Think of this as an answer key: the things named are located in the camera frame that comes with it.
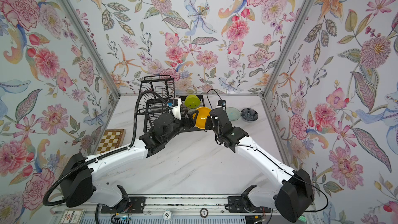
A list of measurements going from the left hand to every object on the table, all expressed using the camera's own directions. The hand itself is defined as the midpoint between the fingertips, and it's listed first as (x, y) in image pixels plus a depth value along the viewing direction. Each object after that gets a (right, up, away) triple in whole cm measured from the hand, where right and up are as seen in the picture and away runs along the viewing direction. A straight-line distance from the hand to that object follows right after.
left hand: (196, 113), depth 73 cm
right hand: (+6, -2, +7) cm, 10 cm away
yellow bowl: (+3, 0, +5) cm, 6 cm away
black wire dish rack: (-31, +5, +37) cm, 49 cm away
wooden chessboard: (-52, -16, +21) cm, 58 cm away
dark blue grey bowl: (+36, -2, +34) cm, 49 cm away
